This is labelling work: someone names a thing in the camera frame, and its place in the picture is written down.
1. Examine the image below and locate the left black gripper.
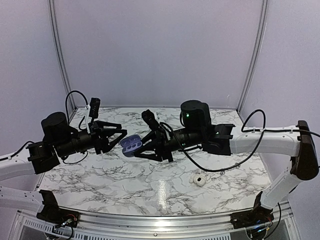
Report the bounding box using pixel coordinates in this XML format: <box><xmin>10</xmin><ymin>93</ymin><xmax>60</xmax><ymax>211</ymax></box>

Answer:
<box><xmin>55</xmin><ymin>120</ymin><xmax>127</xmax><ymax>158</ymax></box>

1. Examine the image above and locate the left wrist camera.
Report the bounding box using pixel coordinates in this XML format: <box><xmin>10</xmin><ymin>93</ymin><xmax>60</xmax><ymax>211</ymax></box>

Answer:
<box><xmin>89</xmin><ymin>97</ymin><xmax>101</xmax><ymax>119</ymax></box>

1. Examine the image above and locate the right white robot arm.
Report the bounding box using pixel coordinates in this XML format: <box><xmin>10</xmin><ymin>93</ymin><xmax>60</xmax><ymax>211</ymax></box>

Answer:
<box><xmin>134</xmin><ymin>100</ymin><xmax>320</xmax><ymax>224</ymax></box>

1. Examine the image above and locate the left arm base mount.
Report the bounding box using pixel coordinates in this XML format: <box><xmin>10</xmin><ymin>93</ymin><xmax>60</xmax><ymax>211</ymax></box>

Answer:
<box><xmin>36</xmin><ymin>206</ymin><xmax>80</xmax><ymax>228</ymax></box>

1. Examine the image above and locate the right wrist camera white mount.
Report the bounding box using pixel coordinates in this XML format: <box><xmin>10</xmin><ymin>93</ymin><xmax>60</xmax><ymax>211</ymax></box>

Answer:
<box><xmin>141</xmin><ymin>109</ymin><xmax>160</xmax><ymax>131</ymax></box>

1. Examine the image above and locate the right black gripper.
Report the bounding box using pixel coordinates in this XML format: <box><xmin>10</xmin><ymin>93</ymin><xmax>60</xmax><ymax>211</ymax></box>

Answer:
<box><xmin>133</xmin><ymin>128</ymin><xmax>204</xmax><ymax>164</ymax></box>

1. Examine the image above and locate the purple earbud charging case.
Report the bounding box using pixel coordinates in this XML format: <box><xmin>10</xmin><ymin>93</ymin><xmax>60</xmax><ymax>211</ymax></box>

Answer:
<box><xmin>120</xmin><ymin>134</ymin><xmax>143</xmax><ymax>158</ymax></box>

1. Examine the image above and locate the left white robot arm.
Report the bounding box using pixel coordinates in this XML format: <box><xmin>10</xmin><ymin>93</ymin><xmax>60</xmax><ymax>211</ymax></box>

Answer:
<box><xmin>0</xmin><ymin>111</ymin><xmax>127</xmax><ymax>223</ymax></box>

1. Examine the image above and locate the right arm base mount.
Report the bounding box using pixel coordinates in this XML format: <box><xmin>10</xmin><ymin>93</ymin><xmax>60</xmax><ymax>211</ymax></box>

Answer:
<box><xmin>230</xmin><ymin>209</ymin><xmax>274</xmax><ymax>229</ymax></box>

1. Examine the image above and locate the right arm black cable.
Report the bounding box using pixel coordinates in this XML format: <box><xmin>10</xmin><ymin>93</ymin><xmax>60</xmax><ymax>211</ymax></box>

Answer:
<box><xmin>159</xmin><ymin>109</ymin><xmax>320</xmax><ymax>173</ymax></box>

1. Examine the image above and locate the white earbud case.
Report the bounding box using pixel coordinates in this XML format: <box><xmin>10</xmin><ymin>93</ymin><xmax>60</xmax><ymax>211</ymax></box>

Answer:
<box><xmin>189</xmin><ymin>175</ymin><xmax>206</xmax><ymax>187</ymax></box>

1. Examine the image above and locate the front aluminium rail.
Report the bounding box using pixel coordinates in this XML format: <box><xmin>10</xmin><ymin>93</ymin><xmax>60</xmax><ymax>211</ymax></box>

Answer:
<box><xmin>14</xmin><ymin>207</ymin><xmax>293</xmax><ymax>240</ymax></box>

